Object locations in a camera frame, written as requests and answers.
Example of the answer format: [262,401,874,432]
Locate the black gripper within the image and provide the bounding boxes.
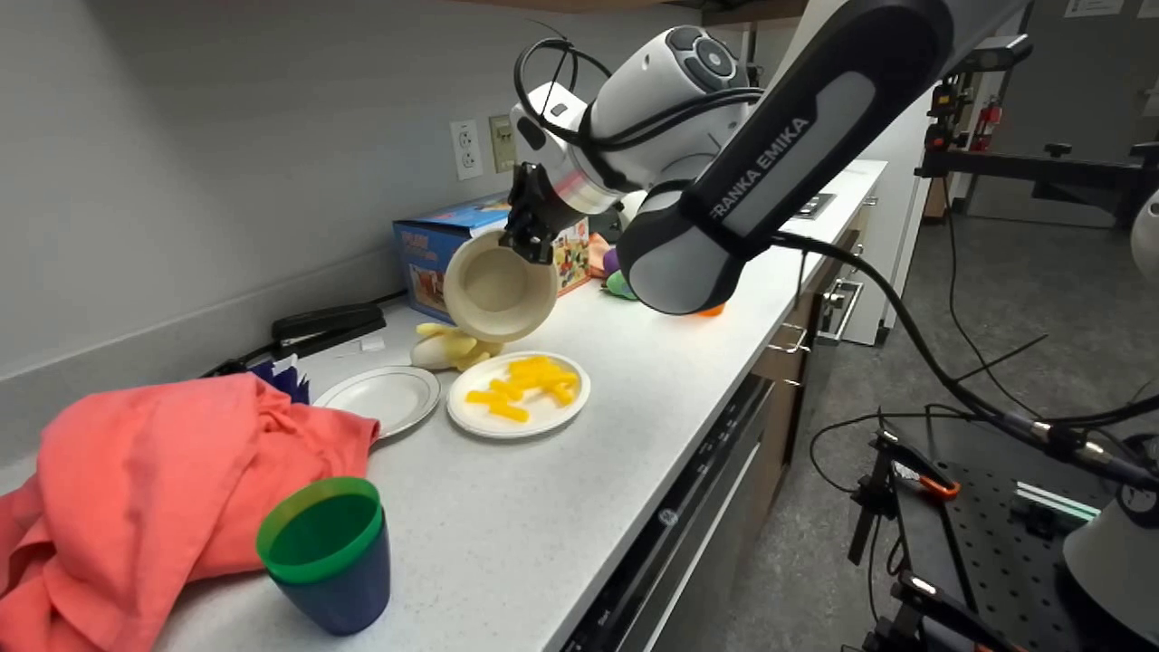
[495,159,587,267]

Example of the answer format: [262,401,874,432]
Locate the white bowl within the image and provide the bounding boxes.
[442,227,564,349]

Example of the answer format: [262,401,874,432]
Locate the yellow toy chips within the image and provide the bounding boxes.
[464,353,587,429]

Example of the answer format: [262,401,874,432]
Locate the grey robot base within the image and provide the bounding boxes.
[1060,482,1159,652]

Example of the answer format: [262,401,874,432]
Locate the large white plate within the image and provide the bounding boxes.
[442,349,594,445]

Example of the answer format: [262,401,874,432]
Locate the small white plate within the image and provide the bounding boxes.
[314,367,442,445]

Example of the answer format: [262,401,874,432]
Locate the toy food set box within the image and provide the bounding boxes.
[390,197,615,325]

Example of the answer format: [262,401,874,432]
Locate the yellow plush toy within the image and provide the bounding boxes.
[408,319,504,372]

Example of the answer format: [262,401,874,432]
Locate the black stapler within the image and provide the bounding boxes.
[267,302,390,363]

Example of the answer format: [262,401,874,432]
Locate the dark blue plastic object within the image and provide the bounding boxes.
[249,355,314,407]

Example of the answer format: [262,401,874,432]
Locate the grey counter cabinet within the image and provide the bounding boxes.
[557,227,877,652]

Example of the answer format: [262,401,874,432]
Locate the green plastic cup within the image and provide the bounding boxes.
[253,474,388,589]

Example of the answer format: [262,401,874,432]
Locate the blue plastic cup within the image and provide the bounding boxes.
[265,517,396,642]

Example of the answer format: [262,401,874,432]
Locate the black tripod with orange clamp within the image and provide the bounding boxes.
[845,420,970,652]

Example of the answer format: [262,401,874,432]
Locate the coral pink cloth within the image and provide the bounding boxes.
[0,368,383,652]

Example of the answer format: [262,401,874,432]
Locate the red fire extinguisher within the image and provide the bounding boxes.
[976,101,1007,157]

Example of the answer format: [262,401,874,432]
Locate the black perforated table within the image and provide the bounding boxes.
[895,456,1159,652]

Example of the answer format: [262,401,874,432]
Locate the pale green tube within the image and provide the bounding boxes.
[1010,478,1105,524]

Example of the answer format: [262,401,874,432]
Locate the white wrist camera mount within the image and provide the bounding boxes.
[547,170,626,222]

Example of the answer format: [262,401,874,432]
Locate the beige wall switch plate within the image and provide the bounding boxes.
[484,112,523,177]

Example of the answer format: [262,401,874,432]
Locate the white wall outlet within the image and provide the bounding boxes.
[448,116,484,182]

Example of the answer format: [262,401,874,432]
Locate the thin black floor cable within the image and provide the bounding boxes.
[804,337,1053,499]

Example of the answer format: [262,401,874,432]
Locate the black camera bar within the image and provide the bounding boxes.
[948,34,1037,81]

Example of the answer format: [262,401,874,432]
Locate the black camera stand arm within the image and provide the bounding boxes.
[915,68,1159,227]

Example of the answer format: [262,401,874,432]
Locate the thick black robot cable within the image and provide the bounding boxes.
[511,34,1159,494]

